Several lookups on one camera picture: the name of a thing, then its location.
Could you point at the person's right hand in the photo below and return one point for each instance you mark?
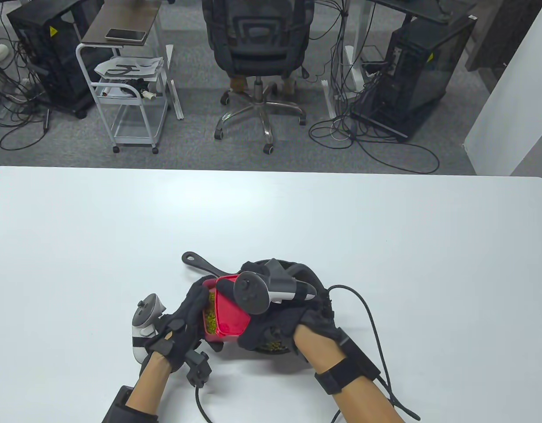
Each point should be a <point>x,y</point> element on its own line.
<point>288,326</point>

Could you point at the person's left hand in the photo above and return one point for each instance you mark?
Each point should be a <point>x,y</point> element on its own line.
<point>182,321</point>

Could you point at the pile of green mung beans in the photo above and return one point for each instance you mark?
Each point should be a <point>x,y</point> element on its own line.
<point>210,317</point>

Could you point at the red plastic container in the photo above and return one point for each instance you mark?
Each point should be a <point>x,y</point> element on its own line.
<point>215,338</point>

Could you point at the black frying pan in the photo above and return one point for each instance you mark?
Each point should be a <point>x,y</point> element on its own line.
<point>200,261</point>

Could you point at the person's right forearm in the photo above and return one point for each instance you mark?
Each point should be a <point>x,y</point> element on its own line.
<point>363,398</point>

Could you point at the person's left forearm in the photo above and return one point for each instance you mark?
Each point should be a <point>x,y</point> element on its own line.
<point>147,383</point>

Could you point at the grey and white controller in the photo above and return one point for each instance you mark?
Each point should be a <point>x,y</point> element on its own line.
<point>145,313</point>
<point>253,293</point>

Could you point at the black wrist box module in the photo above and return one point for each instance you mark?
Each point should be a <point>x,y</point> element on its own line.
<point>361,359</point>

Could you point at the white desk leg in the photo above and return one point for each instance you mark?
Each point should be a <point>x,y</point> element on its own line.
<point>176,97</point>

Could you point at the white device with red mark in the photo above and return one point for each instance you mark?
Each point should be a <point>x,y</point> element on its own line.
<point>116,91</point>

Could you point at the white paper with black print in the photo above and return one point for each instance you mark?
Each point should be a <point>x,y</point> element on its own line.
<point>143,68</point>

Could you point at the black computer tower case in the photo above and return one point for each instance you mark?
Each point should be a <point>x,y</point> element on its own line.
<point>429,88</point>
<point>55,66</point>

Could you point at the white power strip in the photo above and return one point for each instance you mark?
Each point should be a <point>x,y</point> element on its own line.
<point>26,92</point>

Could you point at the black office chair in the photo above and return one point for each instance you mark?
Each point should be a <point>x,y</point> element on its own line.
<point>262,44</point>

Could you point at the black smartphone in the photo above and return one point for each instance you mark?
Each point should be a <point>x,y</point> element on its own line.
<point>125,35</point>

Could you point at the white cart with brown top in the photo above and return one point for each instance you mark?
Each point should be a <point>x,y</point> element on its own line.
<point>121,17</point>

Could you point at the dark desk top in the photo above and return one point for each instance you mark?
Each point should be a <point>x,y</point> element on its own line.
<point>411,9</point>

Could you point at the dark brown cabinet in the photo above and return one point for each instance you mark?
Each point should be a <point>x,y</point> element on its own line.
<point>499,35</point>

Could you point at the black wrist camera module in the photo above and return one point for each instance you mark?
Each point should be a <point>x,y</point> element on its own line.
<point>199,370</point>

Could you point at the white desk frame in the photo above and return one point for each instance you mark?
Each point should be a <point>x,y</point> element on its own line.
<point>329,103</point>

